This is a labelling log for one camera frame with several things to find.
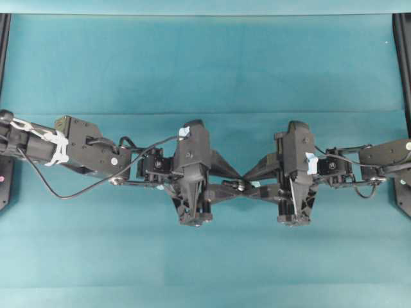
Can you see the left black frame rail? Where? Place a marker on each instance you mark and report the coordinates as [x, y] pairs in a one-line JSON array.
[[5, 22]]

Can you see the dark threaded metal shaft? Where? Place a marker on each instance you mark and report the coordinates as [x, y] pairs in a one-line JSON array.
[[233, 183]]

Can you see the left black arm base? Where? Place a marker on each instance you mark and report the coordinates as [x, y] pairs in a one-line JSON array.
[[7, 166]]

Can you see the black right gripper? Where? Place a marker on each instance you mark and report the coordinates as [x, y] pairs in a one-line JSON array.
[[332, 168]]

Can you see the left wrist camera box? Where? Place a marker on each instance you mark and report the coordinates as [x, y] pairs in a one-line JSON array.
[[192, 161]]

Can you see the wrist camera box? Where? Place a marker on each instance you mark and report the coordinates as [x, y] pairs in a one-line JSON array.
[[298, 151], [192, 161]]

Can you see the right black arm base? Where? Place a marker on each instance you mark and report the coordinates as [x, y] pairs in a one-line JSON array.
[[401, 194]]

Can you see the black frame rail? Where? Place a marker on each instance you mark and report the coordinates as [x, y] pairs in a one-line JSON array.
[[5, 22], [401, 31]]

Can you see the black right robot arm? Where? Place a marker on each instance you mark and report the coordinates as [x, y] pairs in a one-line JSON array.
[[372, 164]]

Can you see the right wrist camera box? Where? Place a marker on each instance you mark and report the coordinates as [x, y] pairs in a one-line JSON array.
[[298, 151]]

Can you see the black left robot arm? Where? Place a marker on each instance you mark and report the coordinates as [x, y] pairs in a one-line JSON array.
[[79, 146]]

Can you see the right black frame rail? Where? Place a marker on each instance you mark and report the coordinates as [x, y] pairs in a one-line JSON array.
[[401, 31]]

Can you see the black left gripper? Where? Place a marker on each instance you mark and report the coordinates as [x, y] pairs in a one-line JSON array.
[[156, 170]]

